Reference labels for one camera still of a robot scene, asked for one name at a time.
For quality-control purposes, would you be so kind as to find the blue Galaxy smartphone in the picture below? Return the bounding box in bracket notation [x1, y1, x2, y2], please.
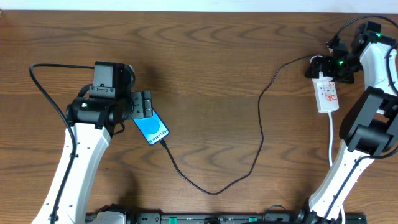
[133, 110, 170, 146]

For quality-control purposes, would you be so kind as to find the black charging cable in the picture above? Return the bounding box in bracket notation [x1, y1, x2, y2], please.
[159, 53, 324, 196]

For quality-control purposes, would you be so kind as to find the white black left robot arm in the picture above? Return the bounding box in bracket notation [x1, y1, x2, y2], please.
[33, 62, 153, 223]

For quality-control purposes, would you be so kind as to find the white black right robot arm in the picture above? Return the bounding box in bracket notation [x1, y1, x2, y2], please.
[297, 21, 397, 223]

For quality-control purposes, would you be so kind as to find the white USB charger adapter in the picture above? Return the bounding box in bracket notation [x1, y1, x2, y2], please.
[310, 55, 324, 63]

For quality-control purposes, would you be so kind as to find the white power strip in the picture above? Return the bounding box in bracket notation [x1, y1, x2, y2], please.
[312, 72, 339, 114]

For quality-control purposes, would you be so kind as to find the white power strip cord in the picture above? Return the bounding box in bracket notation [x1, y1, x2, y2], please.
[327, 112, 346, 224]

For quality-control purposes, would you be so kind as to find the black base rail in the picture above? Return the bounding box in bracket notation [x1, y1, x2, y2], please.
[85, 213, 368, 224]

